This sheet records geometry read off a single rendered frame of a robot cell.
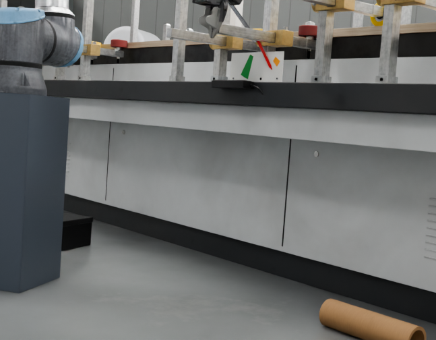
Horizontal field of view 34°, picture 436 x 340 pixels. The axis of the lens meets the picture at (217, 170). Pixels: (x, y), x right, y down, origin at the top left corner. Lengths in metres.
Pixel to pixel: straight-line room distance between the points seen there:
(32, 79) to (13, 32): 0.15
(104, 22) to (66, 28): 5.41
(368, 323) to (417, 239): 0.40
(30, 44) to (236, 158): 0.96
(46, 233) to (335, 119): 0.98
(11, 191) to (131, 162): 1.28
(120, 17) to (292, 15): 1.84
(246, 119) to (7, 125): 0.81
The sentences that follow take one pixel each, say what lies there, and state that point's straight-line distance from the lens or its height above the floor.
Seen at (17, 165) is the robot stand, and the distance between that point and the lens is 2.24.
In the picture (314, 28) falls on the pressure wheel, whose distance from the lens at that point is 2.51.
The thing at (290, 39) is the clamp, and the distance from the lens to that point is 2.40.
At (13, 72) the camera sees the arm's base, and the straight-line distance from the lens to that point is 2.31.
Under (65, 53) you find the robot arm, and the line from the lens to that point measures 2.48.
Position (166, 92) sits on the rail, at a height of 0.65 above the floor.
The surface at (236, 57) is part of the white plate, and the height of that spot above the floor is 0.79.
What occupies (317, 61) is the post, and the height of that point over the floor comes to 0.76.
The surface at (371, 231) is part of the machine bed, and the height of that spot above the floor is 0.24.
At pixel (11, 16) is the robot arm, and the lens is 2.34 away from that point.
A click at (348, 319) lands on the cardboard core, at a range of 2.04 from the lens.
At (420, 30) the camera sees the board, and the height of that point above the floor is 0.88.
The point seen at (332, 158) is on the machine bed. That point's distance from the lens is 2.49.
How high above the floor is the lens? 0.57
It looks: 4 degrees down
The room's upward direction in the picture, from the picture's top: 4 degrees clockwise
